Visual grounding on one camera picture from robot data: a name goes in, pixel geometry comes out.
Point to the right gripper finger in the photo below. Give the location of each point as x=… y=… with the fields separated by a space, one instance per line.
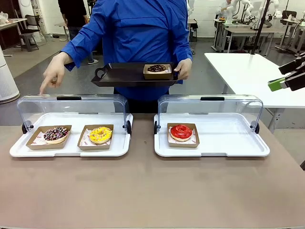
x=276 y=85
x=289 y=66

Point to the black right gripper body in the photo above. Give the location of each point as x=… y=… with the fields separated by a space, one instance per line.
x=302 y=62

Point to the chocolate nut donut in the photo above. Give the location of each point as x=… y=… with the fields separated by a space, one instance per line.
x=152 y=69

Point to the black serving tray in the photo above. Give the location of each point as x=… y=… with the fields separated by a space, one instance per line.
x=124 y=76

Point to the person's right forearm blue sleeve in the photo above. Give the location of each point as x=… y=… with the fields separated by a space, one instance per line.
x=77 y=50

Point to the person's left forearm blue sleeve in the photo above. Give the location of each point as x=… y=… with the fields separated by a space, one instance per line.
x=183 y=47

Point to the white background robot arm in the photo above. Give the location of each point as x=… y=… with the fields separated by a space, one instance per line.
x=274 y=7
x=240 y=7

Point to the red glazed donut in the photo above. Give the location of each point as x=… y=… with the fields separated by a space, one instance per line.
x=183 y=144
x=176 y=133

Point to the person's blue jacket torso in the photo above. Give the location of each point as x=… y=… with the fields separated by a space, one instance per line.
x=138 y=35

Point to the yellow sprinkled donut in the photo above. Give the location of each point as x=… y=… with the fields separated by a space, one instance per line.
x=95 y=137

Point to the yellow glazed donut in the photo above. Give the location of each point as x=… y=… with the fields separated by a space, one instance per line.
x=95 y=147

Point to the chocolate donut with coloured sprinkles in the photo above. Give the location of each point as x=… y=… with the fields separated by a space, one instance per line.
x=56 y=134

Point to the chocolate sprinkled donut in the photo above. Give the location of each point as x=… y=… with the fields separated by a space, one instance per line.
x=35 y=144

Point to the person's left hand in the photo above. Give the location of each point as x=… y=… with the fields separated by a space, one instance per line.
x=184 y=70

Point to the person's right hand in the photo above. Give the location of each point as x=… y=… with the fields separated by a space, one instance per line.
x=56 y=69

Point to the white side table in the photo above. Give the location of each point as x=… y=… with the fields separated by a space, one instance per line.
x=238 y=71

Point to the dark swivel chair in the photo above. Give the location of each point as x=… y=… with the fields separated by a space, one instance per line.
x=287 y=21

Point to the black lid hinge knob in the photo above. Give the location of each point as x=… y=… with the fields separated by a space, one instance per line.
x=257 y=127
x=24 y=128
x=129 y=127
x=155 y=127

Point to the black pole stand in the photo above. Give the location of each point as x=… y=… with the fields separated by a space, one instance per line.
x=261 y=28

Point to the grey lab desk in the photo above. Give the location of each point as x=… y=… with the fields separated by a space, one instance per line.
x=250 y=30

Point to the white display case tray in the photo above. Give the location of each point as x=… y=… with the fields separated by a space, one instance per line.
x=119 y=145
x=226 y=143

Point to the clear display case lid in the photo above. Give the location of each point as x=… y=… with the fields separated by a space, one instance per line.
x=190 y=105
x=95 y=105

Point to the bystander in black top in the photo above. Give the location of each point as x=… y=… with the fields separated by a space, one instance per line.
x=71 y=14

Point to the small round grey table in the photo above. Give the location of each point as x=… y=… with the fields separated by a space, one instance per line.
x=62 y=24

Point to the black office chair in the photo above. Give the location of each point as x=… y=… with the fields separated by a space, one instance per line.
x=33 y=21

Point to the white cylindrical appliance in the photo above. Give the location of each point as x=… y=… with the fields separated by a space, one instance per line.
x=7 y=78

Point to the light wooden desk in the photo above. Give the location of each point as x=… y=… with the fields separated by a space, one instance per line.
x=12 y=22

